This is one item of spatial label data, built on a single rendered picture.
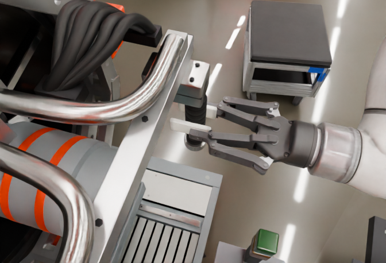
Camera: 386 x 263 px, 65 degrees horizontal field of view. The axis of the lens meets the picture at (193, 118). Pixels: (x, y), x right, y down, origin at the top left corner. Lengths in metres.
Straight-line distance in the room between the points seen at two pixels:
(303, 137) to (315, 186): 0.97
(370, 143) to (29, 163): 0.45
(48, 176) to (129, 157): 0.08
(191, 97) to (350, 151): 0.25
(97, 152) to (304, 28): 1.24
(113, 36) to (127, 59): 1.44
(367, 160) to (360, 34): 1.71
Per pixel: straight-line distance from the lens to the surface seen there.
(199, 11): 2.09
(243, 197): 1.35
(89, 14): 0.38
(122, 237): 1.16
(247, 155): 0.48
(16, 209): 0.46
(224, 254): 0.83
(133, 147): 0.33
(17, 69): 0.60
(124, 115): 0.33
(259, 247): 0.63
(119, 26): 0.37
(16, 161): 0.33
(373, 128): 0.53
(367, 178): 0.52
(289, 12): 1.59
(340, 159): 0.50
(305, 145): 0.49
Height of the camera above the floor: 1.27
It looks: 57 degrees down
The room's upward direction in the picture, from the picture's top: straight up
